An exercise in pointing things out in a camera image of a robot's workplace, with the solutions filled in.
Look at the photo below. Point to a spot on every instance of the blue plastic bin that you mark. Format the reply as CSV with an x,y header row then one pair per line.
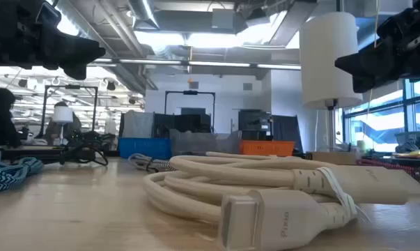
x,y
143,148

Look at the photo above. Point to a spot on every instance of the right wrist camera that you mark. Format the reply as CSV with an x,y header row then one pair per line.
x,y
397,28

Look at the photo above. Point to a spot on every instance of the grey ceiling box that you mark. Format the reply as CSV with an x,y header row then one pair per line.
x,y
223,18

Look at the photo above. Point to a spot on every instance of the yellow object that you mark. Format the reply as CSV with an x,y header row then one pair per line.
x,y
406,154

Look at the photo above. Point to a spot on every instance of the person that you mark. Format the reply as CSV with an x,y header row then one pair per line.
x,y
0,118
75,127

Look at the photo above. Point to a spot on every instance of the white lamp with wooden base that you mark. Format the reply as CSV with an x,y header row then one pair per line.
x,y
328,62

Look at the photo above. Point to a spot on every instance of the orange plastic bin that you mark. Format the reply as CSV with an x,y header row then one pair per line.
x,y
265,148

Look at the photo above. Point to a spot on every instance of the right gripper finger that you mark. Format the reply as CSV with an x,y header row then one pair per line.
x,y
363,83
363,61

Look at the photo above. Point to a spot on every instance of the black gantry frame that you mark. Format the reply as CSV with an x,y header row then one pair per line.
x,y
190,92
70,86

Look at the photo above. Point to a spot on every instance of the black panel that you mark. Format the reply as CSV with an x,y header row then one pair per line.
x,y
287,132

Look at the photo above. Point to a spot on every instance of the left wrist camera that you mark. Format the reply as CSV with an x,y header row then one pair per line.
x,y
49,14

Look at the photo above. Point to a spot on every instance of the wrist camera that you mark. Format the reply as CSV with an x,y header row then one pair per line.
x,y
397,28
49,14

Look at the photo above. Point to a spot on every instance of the grey cloth cover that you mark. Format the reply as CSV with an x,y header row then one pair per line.
x,y
138,123

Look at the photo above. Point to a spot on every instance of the long ceiling light strip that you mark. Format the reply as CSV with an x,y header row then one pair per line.
x,y
150,62

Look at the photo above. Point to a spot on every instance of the black partition panels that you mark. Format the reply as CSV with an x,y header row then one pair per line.
x,y
182,123

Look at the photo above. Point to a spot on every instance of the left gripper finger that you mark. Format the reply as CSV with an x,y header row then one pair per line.
x,y
75,72
70,49

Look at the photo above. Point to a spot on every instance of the small white shade lamp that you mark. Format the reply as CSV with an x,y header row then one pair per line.
x,y
62,115

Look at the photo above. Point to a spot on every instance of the black cabinet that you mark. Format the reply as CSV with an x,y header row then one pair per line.
x,y
255,125

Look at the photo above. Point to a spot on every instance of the grey translucent bin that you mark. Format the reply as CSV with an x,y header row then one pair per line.
x,y
195,143

